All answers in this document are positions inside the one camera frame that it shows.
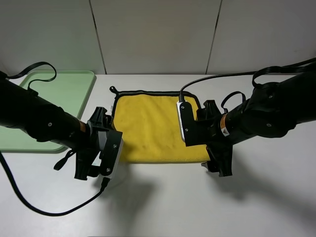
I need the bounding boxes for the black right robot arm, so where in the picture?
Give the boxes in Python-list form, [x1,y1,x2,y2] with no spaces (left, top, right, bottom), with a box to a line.
[197,63,316,177]

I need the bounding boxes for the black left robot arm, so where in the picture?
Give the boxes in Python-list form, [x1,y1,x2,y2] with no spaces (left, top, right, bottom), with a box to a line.
[0,73,116,180]

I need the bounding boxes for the yellow towel with black trim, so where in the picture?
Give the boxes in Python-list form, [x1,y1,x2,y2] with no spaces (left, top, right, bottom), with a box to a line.
[110,86,209,163]

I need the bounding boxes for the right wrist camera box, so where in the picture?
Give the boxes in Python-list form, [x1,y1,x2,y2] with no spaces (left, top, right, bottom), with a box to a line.
[176,101,197,147]

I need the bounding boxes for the light green plastic tray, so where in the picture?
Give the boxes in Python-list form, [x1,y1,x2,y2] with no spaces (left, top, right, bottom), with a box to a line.
[0,71,96,153]

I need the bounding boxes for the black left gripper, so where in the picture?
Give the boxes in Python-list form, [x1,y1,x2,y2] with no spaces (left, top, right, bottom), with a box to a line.
[74,107,114,180]

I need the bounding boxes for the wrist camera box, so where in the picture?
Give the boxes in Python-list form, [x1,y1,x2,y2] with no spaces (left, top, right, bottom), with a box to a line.
[176,101,197,147]
[99,130,123,180]

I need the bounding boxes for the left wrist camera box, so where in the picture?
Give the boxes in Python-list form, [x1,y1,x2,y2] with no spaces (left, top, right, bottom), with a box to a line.
[99,130,123,180]

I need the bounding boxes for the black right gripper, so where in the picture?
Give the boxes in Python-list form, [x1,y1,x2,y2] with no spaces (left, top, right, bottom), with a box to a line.
[196,100,233,177]

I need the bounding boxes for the black left camera cable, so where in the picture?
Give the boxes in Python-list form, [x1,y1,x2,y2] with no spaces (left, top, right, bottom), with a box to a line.
[0,150,110,217]

